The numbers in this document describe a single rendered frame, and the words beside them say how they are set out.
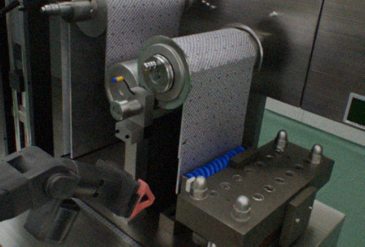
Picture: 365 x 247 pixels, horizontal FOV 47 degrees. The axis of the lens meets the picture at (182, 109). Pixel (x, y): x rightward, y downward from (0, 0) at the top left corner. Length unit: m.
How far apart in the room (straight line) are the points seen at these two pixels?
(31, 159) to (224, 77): 0.45
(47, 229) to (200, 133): 0.38
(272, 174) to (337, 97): 0.23
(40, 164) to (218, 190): 0.40
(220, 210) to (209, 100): 0.23
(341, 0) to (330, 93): 0.21
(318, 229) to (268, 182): 0.19
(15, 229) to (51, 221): 0.32
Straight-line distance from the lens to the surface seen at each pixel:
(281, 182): 0.95
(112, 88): 0.97
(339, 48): 0.98
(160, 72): 0.81
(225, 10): 1.12
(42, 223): 0.67
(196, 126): 0.87
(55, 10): 0.93
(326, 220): 1.10
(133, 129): 0.85
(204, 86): 0.85
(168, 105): 0.84
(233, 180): 0.92
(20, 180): 0.59
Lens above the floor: 1.52
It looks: 24 degrees down
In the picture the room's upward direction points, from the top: 6 degrees clockwise
